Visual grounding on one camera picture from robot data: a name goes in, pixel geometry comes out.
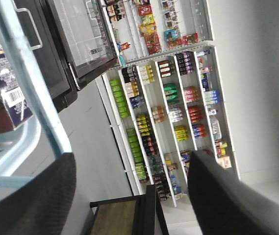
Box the wooden black-framed display stand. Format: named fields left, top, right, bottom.
left=85, top=185, right=169, bottom=235

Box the white store shelving unit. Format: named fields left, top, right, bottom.
left=85, top=0, right=238, bottom=207

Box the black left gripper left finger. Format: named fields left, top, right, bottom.
left=0, top=153, right=76, bottom=235

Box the light blue shopping basket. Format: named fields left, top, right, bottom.
left=0, top=0, right=72, bottom=192

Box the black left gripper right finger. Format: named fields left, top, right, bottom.
left=188, top=151, right=279, bottom=235

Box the far chest freezer white black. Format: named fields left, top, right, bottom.
left=12, top=0, right=117, bottom=112

